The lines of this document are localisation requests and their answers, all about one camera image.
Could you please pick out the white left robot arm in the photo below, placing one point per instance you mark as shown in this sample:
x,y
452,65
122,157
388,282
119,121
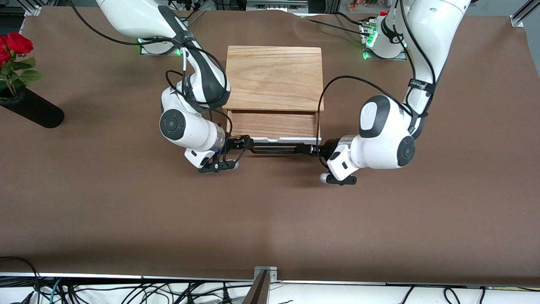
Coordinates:
x,y
384,139

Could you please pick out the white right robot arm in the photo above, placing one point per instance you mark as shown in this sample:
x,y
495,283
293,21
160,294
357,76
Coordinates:
x,y
185,126

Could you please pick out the aluminium frame post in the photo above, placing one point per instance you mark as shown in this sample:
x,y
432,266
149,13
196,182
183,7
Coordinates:
x,y
521,17
31,6

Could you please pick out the grey electronics box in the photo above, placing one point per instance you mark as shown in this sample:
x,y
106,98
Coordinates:
x,y
276,6

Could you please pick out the light wooden drawer cabinet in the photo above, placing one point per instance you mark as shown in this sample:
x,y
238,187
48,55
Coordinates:
x,y
274,76

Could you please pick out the orange artificial flowers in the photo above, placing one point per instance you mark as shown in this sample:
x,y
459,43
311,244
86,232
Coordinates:
x,y
363,4

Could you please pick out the brown table mat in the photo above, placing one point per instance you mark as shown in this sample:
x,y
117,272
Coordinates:
x,y
270,211

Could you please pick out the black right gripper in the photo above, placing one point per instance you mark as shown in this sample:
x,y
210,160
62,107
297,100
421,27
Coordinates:
x,y
234,143

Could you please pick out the red artificial rose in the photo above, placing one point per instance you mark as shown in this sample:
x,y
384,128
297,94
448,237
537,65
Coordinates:
x,y
19,42

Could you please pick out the dark camera stand pole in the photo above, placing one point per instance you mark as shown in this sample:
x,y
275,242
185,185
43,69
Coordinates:
x,y
257,293

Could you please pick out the metal clamp bracket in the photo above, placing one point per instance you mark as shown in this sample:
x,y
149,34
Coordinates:
x,y
265,270

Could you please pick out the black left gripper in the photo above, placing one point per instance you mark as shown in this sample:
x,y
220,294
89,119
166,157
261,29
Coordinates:
x,y
327,147

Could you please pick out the aluminium table edge rail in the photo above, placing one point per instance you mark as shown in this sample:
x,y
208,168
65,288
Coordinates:
x,y
105,277

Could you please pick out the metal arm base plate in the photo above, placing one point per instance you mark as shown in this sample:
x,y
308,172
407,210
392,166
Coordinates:
x,y
403,57
145,52

